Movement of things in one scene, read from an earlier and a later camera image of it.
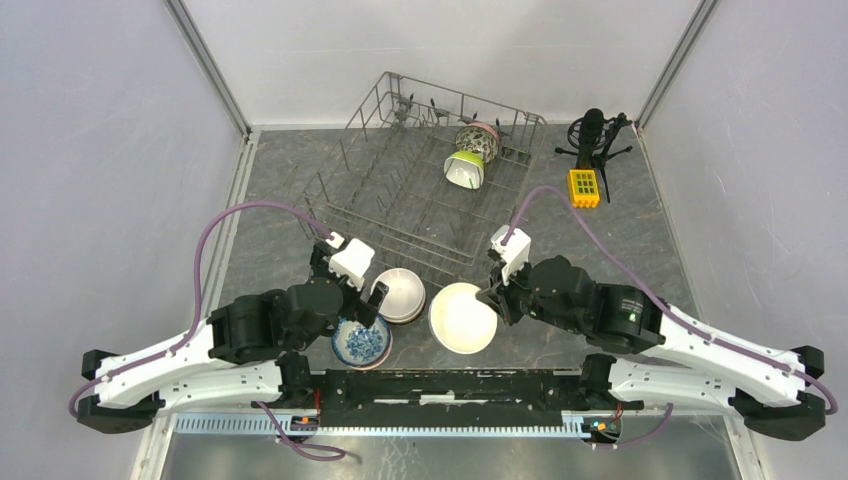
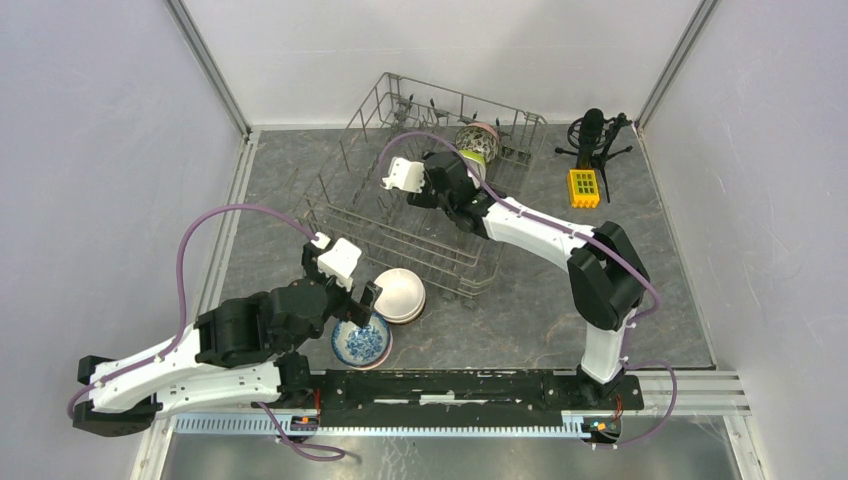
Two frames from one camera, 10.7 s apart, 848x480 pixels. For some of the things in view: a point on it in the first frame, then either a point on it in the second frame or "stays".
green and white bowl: (465, 169) stays
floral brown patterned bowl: (480, 137) stays
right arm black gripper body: (521, 300) → (429, 199)
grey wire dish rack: (426, 177) stays
